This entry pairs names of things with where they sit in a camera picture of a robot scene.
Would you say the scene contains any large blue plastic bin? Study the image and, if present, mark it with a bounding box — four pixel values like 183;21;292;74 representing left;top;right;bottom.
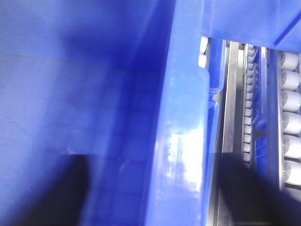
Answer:
0;0;212;226

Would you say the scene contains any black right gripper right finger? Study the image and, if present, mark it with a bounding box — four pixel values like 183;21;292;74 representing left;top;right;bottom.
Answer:
216;153;301;226

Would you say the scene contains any stainless steel conveyor rail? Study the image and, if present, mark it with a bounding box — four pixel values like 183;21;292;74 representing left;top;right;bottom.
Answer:
207;41;239;226

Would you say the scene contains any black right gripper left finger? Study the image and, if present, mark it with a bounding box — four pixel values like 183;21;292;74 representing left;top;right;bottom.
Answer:
14;155;90;226

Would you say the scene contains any white conveyor roller row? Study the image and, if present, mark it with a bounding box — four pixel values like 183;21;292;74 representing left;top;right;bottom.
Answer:
280;52;301;186

